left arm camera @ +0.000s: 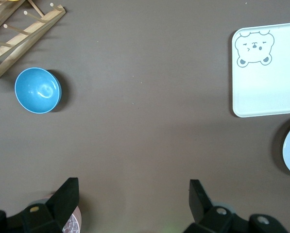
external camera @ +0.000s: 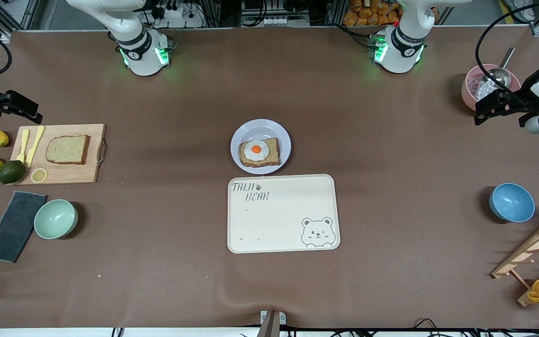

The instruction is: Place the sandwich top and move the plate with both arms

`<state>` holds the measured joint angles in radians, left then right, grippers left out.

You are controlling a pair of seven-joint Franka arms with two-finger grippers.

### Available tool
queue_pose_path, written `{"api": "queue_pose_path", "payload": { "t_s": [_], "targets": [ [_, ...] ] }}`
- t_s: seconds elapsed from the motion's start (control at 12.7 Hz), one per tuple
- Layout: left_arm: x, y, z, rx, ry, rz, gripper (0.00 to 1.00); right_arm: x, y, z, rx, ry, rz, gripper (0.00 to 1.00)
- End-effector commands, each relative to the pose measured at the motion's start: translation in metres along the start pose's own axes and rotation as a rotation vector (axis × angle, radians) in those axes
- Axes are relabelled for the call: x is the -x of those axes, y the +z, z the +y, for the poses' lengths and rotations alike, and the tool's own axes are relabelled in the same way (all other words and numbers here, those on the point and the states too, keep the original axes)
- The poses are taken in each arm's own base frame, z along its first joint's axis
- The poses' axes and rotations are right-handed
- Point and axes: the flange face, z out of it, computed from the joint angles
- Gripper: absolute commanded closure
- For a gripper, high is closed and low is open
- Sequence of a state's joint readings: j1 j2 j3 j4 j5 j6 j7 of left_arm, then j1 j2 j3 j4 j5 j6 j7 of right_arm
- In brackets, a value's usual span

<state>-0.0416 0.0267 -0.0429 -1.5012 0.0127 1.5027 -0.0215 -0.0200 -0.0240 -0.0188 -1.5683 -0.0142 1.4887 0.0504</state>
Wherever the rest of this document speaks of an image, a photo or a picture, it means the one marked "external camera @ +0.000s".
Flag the wooden cutting board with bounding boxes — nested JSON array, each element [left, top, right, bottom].
[[10, 124, 108, 186]]

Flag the pale lilac round plate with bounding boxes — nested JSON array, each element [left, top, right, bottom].
[[230, 119, 292, 175]]

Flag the dark grey cloth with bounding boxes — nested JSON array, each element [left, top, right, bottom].
[[0, 190, 48, 264]]

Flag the blue bowl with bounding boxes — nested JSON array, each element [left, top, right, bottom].
[[488, 183, 536, 223]]

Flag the clear ice cubes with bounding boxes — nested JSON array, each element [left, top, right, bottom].
[[468, 75, 502, 101]]

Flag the white power strip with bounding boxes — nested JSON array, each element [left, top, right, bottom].
[[154, 0, 205, 29]]

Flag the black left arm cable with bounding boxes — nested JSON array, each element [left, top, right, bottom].
[[475, 0, 539, 110]]

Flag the pink bowl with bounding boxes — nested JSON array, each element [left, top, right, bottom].
[[461, 64, 522, 113]]

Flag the grey metal bracket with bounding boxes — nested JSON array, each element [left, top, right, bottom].
[[256, 310, 287, 337]]

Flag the toast with fried egg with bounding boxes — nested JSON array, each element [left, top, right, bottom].
[[239, 138, 281, 168]]

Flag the metal scoop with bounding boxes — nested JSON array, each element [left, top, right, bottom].
[[478, 47, 516, 90]]

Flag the plain toast bread slice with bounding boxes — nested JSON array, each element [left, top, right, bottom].
[[45, 135, 90, 165]]

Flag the wooden peg rack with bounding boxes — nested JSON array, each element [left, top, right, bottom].
[[490, 215, 539, 308]]

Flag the pale yellow plastic knife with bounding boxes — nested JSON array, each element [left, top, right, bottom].
[[26, 125, 45, 168]]

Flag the dark green lime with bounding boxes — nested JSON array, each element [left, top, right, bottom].
[[0, 160, 26, 184]]

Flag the mint green bowl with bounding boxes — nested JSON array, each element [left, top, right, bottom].
[[34, 199, 79, 240]]

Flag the fried egg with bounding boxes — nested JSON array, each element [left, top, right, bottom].
[[244, 140, 270, 162]]

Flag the pale yellow plastic fork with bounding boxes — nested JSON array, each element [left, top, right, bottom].
[[16, 129, 30, 164]]

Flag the cream bear print tray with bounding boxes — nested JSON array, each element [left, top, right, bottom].
[[227, 174, 341, 254]]

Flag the orange pastries pile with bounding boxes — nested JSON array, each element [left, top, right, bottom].
[[343, 0, 403, 27]]

